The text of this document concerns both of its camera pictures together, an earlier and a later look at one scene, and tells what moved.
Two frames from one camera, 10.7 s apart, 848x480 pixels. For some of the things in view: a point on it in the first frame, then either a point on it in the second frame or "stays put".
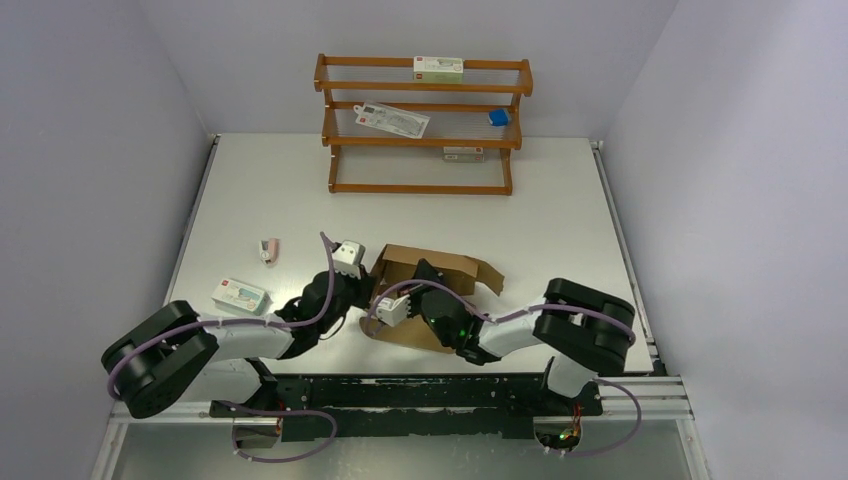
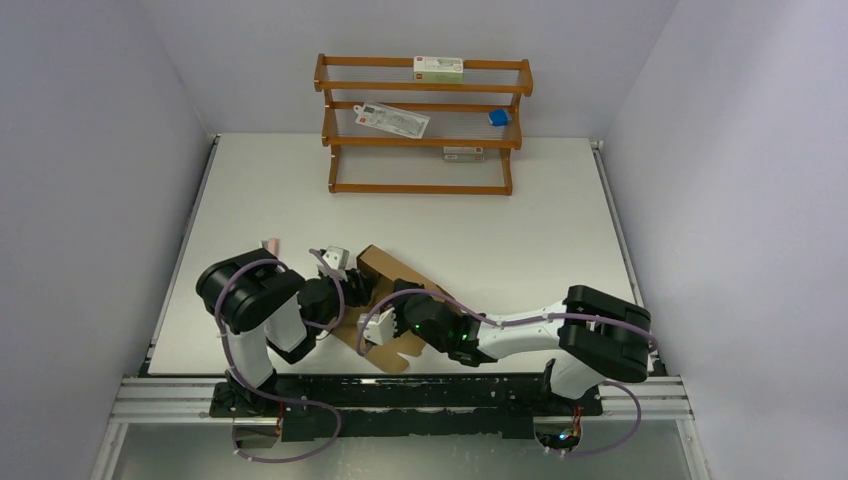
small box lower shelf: (468, 154) stays put
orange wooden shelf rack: (390, 134) stays put
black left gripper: (364, 287) stays put
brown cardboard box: (398, 266) → (390, 278)
